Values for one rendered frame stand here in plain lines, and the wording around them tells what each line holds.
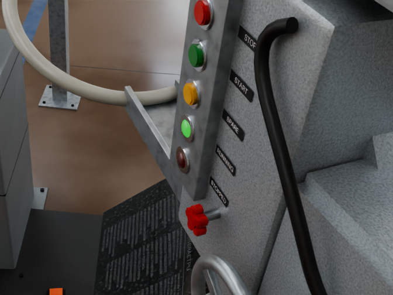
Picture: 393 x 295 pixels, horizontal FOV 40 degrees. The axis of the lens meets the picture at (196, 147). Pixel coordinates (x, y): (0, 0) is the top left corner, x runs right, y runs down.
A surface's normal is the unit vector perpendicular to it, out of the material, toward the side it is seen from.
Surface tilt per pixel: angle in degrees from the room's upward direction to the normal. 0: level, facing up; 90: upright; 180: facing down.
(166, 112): 2
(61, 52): 90
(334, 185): 4
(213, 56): 90
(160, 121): 2
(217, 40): 90
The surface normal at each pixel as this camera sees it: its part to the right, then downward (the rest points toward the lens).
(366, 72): 0.44, 0.61
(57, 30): -0.01, 0.63
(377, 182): 0.10, -0.81
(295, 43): -0.89, 0.18
